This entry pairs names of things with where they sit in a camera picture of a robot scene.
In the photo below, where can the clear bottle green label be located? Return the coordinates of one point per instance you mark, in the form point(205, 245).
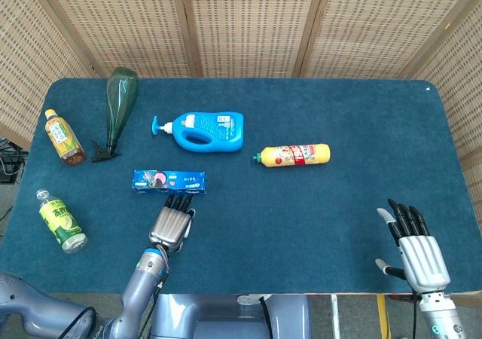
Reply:
point(62, 222)

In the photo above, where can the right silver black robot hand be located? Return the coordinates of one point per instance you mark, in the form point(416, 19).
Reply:
point(423, 260)

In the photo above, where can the grey-blue robot torso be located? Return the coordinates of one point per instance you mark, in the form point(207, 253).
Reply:
point(226, 318)

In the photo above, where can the blue Oreo cookie box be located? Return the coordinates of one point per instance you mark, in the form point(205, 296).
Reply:
point(169, 182)

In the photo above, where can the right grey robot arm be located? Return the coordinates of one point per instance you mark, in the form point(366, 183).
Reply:
point(442, 316)

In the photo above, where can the bamboo folding screen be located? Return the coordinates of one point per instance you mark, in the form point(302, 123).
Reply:
point(248, 22)

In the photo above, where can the white table leg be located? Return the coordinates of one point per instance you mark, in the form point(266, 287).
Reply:
point(336, 316)

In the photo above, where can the brown tea bottle yellow label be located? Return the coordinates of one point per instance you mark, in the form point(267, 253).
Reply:
point(62, 137)

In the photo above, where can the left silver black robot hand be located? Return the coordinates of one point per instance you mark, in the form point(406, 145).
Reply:
point(169, 226)

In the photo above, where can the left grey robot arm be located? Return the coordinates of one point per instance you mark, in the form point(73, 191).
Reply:
point(139, 297)

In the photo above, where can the yellow squeeze bottle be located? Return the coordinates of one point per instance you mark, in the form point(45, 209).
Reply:
point(297, 155)

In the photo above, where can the blue pump detergent bottle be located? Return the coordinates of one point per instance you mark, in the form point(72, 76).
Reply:
point(211, 132)

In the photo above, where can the green spray bottle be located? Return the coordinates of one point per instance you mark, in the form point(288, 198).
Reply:
point(119, 101)

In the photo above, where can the blue table mat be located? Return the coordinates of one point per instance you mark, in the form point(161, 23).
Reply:
point(286, 222)

